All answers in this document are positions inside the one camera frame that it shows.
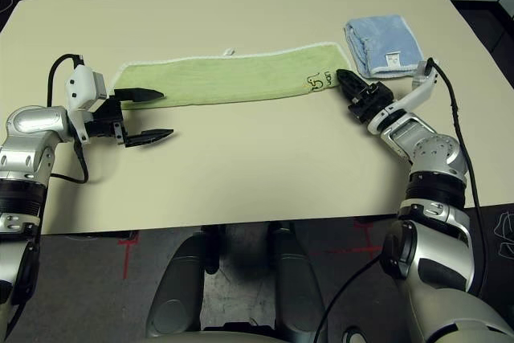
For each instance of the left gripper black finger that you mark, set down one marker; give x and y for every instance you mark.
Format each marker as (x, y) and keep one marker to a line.
(138, 95)
(148, 138)

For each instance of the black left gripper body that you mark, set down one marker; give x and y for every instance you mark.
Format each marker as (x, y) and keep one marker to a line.
(104, 122)

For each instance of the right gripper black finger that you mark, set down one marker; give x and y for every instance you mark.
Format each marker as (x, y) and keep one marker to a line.
(349, 86)
(355, 81)

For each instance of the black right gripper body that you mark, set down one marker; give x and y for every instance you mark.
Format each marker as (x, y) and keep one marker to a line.
(371, 102)

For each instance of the green towel with white trim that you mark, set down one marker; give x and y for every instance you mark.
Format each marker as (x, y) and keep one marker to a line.
(221, 82)

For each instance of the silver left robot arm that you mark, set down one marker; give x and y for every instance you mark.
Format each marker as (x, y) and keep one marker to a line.
(32, 122)

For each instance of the folded light blue towel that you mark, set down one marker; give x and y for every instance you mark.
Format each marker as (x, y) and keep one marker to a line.
(381, 37)

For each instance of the red floor tape cross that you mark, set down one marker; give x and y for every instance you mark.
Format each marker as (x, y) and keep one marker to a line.
(367, 238)
(127, 258)

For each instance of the black metal rack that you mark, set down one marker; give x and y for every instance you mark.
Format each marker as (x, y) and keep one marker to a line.
(482, 5)

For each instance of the grey left robot leg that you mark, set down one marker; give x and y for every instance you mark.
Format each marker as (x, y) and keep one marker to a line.
(176, 287)

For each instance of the grey robot leg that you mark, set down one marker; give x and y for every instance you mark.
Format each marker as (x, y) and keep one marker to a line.
(176, 287)
(299, 287)

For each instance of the grey right robot leg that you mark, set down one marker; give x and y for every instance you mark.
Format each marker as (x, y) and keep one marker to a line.
(299, 287)

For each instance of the beige robot torso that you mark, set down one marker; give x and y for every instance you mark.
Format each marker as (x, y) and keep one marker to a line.
(229, 339)

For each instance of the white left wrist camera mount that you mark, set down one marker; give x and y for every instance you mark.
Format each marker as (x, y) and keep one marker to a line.
(80, 86)

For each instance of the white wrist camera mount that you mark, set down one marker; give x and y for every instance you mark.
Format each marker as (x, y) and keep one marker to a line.
(419, 92)
(80, 86)

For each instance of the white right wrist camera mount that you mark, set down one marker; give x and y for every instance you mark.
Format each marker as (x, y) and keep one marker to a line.
(419, 92)

